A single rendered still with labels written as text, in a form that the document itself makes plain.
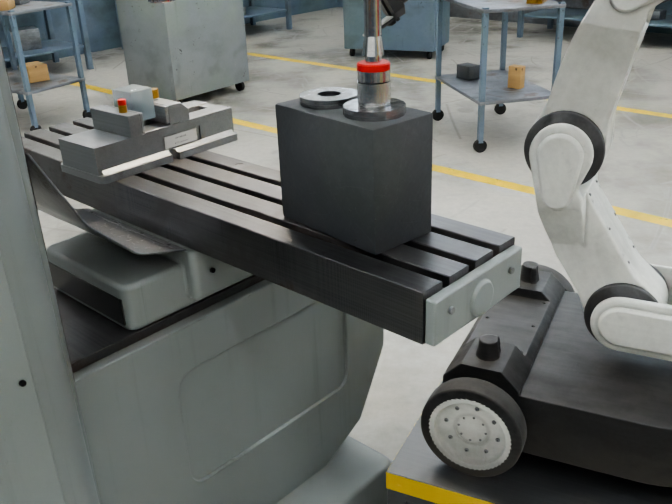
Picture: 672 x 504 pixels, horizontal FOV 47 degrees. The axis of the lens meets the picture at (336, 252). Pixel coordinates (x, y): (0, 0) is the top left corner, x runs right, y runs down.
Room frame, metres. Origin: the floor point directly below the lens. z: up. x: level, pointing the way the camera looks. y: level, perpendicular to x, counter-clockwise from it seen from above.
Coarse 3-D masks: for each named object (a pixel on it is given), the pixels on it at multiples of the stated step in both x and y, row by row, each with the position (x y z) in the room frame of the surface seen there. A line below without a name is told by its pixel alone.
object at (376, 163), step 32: (320, 96) 1.14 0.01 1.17; (352, 96) 1.13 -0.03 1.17; (288, 128) 1.14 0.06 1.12; (320, 128) 1.08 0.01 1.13; (352, 128) 1.02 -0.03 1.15; (384, 128) 1.01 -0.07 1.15; (416, 128) 1.05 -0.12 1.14; (288, 160) 1.14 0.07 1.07; (320, 160) 1.08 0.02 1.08; (352, 160) 1.03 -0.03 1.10; (384, 160) 1.01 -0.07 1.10; (416, 160) 1.05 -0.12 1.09; (288, 192) 1.15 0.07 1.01; (320, 192) 1.08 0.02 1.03; (352, 192) 1.03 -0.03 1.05; (384, 192) 1.01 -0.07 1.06; (416, 192) 1.05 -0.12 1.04; (320, 224) 1.09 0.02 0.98; (352, 224) 1.03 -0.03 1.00; (384, 224) 1.01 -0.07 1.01; (416, 224) 1.05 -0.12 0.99
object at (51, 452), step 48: (0, 48) 1.03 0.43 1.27; (0, 96) 1.01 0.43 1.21; (0, 144) 0.98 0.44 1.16; (0, 192) 0.97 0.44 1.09; (0, 240) 0.95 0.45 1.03; (0, 288) 0.93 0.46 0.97; (48, 288) 1.02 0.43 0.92; (0, 336) 0.92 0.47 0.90; (48, 336) 0.98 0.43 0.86; (0, 384) 0.91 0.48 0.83; (48, 384) 0.96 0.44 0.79; (0, 432) 0.89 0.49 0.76; (48, 432) 0.95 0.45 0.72; (0, 480) 0.88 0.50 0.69; (48, 480) 0.92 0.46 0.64
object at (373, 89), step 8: (360, 72) 1.06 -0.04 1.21; (376, 72) 1.05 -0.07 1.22; (384, 72) 1.06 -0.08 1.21; (360, 80) 1.06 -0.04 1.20; (368, 80) 1.06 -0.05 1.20; (376, 80) 1.05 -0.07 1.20; (384, 80) 1.06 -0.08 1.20; (360, 88) 1.07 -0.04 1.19; (368, 88) 1.06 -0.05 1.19; (376, 88) 1.06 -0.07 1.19; (384, 88) 1.06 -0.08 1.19; (360, 96) 1.07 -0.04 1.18; (368, 96) 1.06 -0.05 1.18; (376, 96) 1.05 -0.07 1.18; (384, 96) 1.06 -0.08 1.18; (360, 104) 1.07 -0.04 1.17; (368, 104) 1.06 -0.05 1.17; (376, 104) 1.05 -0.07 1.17; (384, 104) 1.06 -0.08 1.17
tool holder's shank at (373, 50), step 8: (368, 0) 1.07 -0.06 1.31; (376, 0) 1.07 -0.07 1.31; (368, 8) 1.07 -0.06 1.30; (376, 8) 1.07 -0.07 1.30; (368, 16) 1.07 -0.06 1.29; (376, 16) 1.07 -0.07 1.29; (368, 24) 1.07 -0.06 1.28; (376, 24) 1.07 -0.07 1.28; (368, 32) 1.07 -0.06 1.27; (376, 32) 1.07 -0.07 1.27; (368, 40) 1.07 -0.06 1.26; (376, 40) 1.07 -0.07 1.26; (368, 48) 1.07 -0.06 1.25; (376, 48) 1.06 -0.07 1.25; (368, 56) 1.06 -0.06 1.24; (376, 56) 1.06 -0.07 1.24
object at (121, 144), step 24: (96, 120) 1.49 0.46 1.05; (120, 120) 1.44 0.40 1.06; (144, 120) 1.55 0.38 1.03; (192, 120) 1.54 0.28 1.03; (216, 120) 1.59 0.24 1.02; (72, 144) 1.41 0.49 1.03; (96, 144) 1.39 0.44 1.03; (120, 144) 1.41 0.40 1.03; (144, 144) 1.45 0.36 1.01; (168, 144) 1.49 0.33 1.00; (192, 144) 1.53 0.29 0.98; (216, 144) 1.56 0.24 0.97; (72, 168) 1.42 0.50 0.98; (96, 168) 1.37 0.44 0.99; (120, 168) 1.39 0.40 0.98; (144, 168) 1.42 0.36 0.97
